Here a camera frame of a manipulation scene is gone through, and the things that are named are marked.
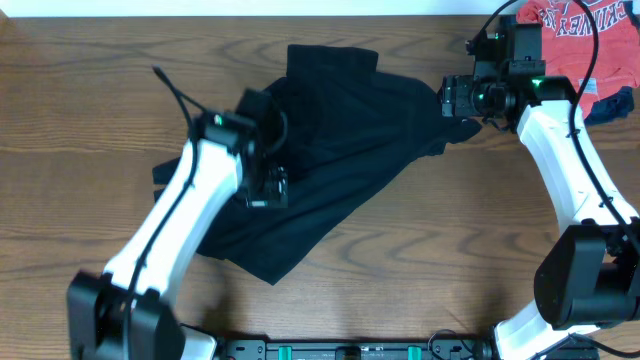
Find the red printed t-shirt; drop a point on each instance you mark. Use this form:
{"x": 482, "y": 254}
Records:
{"x": 607, "y": 40}

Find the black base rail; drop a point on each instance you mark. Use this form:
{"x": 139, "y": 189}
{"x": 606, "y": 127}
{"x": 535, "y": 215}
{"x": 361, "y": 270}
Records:
{"x": 447, "y": 347}

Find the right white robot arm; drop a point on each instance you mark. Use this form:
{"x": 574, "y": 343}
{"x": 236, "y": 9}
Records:
{"x": 590, "y": 279}

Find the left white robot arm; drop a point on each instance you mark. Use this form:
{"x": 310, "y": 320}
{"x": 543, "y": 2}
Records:
{"x": 126, "y": 312}

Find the black t-shirt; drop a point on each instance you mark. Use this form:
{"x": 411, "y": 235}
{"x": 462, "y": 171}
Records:
{"x": 352, "y": 130}

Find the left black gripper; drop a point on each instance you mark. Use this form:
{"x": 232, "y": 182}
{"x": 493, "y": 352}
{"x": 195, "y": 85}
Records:
{"x": 279, "y": 195}

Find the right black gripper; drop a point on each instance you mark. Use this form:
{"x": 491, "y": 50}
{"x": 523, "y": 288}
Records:
{"x": 454, "y": 96}

